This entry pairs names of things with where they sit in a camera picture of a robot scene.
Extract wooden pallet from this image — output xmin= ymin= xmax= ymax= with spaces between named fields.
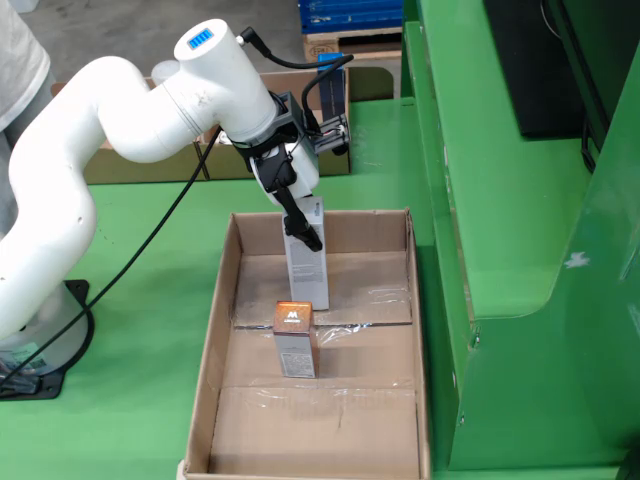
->
xmin=302 ymin=27 xmax=404 ymax=65

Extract dark blue carton box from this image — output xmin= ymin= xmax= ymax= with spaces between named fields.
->
xmin=316 ymin=52 xmax=347 ymax=126

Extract short black plug cable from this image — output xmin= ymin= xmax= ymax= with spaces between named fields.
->
xmin=238 ymin=27 xmax=355 ymax=134

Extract long black cable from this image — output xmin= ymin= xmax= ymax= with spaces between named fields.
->
xmin=0 ymin=127 xmax=224 ymax=396

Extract blue plastic crates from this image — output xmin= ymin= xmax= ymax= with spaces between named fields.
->
xmin=298 ymin=0 xmax=405 ymax=35

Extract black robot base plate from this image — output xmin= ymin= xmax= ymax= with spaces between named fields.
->
xmin=0 ymin=278 xmax=96 ymax=401

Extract tall white carton box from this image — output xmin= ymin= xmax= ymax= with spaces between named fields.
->
xmin=281 ymin=195 xmax=331 ymax=311

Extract copper topped carton box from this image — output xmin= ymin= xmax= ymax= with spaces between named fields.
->
xmin=272 ymin=300 xmax=320 ymax=380

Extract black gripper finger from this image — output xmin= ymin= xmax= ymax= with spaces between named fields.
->
xmin=272 ymin=187 xmax=325 ymax=253

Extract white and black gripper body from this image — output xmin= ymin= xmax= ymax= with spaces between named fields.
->
xmin=232 ymin=134 xmax=321 ymax=209

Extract green metal cabinet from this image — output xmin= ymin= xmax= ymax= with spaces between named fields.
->
xmin=399 ymin=0 xmax=640 ymax=480

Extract black cabinet cable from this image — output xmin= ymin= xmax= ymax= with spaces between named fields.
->
xmin=579 ymin=119 xmax=599 ymax=174

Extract white plastic bottle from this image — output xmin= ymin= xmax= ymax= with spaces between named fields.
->
xmin=149 ymin=59 xmax=181 ymax=86

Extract large shallow cardboard tray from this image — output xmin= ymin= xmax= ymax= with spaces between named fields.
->
xmin=177 ymin=207 xmax=432 ymax=480

